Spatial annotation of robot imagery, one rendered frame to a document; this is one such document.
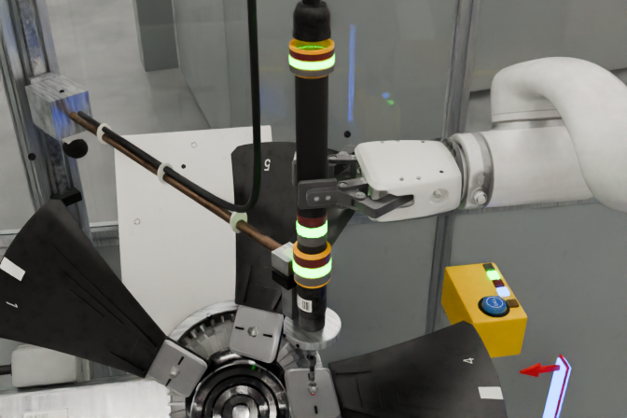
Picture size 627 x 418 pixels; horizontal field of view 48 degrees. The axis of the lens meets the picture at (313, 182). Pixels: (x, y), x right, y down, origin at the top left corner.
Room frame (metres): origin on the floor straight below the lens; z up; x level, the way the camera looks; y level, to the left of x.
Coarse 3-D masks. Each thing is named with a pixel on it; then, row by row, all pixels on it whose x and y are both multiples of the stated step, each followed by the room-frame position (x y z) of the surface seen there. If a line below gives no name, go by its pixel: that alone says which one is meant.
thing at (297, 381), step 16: (320, 368) 0.69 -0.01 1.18; (288, 384) 0.66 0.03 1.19; (304, 384) 0.66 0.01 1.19; (320, 384) 0.66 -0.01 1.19; (304, 400) 0.63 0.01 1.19; (320, 400) 0.64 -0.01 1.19; (336, 400) 0.64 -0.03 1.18; (304, 416) 0.61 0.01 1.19; (320, 416) 0.61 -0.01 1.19; (336, 416) 0.61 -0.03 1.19
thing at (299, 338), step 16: (272, 256) 0.67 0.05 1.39; (272, 272) 0.67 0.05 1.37; (288, 272) 0.66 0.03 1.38; (288, 288) 0.65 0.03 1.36; (288, 304) 0.65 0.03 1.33; (288, 320) 0.65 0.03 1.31; (336, 320) 0.65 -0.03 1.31; (288, 336) 0.63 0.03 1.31; (304, 336) 0.62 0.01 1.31; (320, 336) 0.62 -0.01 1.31; (336, 336) 0.63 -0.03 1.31
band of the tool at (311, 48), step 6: (294, 42) 0.66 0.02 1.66; (300, 42) 0.67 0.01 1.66; (306, 42) 0.67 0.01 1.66; (312, 42) 0.67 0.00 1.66; (318, 42) 0.67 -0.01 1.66; (324, 42) 0.66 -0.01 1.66; (330, 42) 0.66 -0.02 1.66; (294, 48) 0.63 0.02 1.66; (300, 48) 0.67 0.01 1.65; (306, 48) 0.67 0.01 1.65; (312, 48) 0.67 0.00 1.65; (318, 48) 0.67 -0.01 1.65; (330, 48) 0.63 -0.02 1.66; (312, 54) 0.63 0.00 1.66; (324, 60) 0.63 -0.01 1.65; (294, 66) 0.63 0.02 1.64; (330, 66) 0.64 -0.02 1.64
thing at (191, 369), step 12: (168, 348) 0.65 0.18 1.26; (180, 348) 0.65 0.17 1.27; (156, 360) 0.66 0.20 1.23; (168, 360) 0.65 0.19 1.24; (192, 360) 0.64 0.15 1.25; (156, 372) 0.66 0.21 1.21; (168, 372) 0.66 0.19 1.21; (180, 372) 0.65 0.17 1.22; (192, 372) 0.65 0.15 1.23; (168, 384) 0.66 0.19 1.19; (180, 384) 0.65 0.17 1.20; (192, 384) 0.65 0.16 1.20
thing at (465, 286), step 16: (448, 272) 1.05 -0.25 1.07; (464, 272) 1.04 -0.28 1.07; (480, 272) 1.04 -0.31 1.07; (448, 288) 1.03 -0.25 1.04; (464, 288) 1.00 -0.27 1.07; (480, 288) 1.00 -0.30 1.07; (496, 288) 1.00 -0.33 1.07; (448, 304) 1.02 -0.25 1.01; (464, 304) 0.96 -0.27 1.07; (480, 304) 0.95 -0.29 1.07; (464, 320) 0.94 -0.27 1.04; (480, 320) 0.91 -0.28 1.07; (496, 320) 0.92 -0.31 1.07; (512, 320) 0.92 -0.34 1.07; (480, 336) 0.91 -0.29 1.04; (496, 336) 0.91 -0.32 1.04; (512, 336) 0.92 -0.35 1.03; (496, 352) 0.92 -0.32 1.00; (512, 352) 0.92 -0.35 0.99
